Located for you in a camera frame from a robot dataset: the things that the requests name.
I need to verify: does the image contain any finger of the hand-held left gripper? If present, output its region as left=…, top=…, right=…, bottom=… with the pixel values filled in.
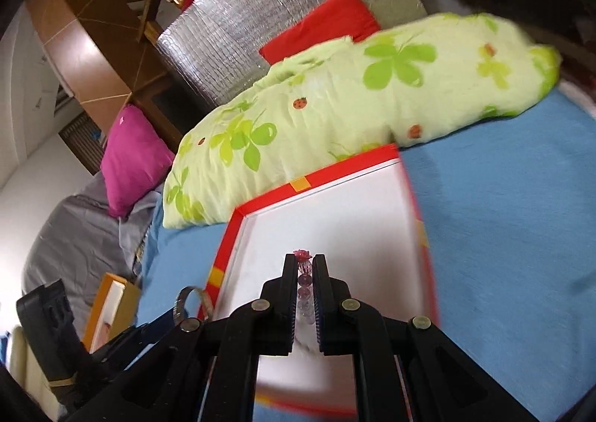
left=91, top=316, right=182, bottom=360

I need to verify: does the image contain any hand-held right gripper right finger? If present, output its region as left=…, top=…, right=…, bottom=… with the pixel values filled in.
left=313, top=254, right=532, bottom=422

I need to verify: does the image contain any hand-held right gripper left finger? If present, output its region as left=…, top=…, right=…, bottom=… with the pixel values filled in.
left=60, top=253, right=299, bottom=422

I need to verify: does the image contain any pink flower bead bracelet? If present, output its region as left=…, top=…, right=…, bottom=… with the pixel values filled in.
left=292, top=249, right=318, bottom=326

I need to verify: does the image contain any silver bangle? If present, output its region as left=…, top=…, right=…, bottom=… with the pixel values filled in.
left=173, top=286, right=218, bottom=325

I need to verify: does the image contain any red cardboard box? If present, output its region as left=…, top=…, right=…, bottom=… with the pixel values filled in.
left=198, top=145, right=441, bottom=418

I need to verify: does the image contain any orange cardboard box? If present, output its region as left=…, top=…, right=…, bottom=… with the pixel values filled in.
left=83, top=272, right=142, bottom=354

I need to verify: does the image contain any grey blanket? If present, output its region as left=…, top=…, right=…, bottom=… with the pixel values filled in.
left=21, top=171, right=165, bottom=340

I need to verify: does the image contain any magenta cushion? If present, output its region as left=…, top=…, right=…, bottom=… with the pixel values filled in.
left=101, top=104, right=176, bottom=218

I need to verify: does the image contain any dark slatted grille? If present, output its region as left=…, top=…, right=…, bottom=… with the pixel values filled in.
left=58, top=112, right=111, bottom=172

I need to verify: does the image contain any green floral pillow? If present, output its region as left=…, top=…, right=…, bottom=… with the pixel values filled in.
left=162, top=12, right=562, bottom=230

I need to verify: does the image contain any red cushion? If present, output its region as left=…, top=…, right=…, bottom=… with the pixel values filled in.
left=259, top=0, right=381, bottom=65

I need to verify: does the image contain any white mattress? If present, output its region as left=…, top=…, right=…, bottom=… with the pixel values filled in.
left=560, top=79, right=596, bottom=119

